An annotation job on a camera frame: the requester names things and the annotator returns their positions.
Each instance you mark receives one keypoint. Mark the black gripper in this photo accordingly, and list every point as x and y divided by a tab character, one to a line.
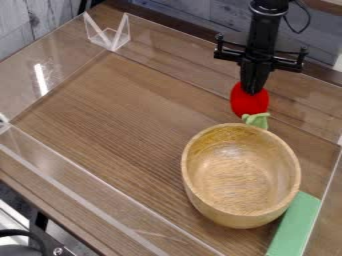
259	58

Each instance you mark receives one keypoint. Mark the red plush strawberry toy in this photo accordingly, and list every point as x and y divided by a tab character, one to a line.
250	107

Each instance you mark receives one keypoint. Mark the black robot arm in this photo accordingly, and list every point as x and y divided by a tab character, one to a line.
274	7

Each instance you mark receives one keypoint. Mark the wooden bowl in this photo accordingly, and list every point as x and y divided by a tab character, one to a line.
241	174

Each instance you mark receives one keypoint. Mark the green foam block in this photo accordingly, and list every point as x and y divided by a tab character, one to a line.
295	225

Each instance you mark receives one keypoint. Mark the clear acrylic corner bracket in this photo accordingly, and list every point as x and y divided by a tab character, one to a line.
108	38

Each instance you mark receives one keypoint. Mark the clear acrylic enclosure wall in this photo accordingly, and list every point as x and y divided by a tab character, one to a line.
98	122

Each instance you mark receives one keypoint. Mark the black table leg bracket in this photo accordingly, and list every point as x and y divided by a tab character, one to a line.
52	247

